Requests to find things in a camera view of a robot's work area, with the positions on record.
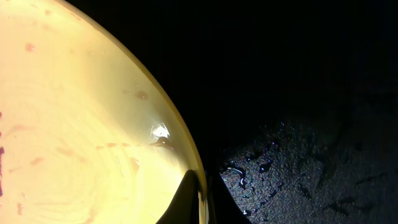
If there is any round black serving tray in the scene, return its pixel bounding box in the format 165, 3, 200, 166
73, 0, 397, 223

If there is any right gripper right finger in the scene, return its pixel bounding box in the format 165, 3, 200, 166
206, 172, 251, 224

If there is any yellow plate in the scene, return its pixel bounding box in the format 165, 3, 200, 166
1, 0, 209, 224

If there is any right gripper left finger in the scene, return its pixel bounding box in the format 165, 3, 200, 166
156, 170, 199, 224

